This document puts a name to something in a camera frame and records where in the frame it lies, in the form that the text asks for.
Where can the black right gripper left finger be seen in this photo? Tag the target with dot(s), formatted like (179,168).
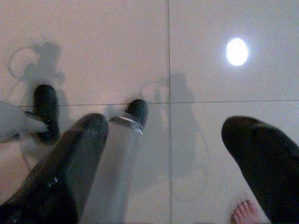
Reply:
(70,158)

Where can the person's bare foot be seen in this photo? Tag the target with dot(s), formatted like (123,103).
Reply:
(247,213)

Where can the grey robot right leg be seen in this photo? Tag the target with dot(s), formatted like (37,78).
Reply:
(119,151)

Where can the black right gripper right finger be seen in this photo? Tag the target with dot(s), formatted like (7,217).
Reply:
(268,163)

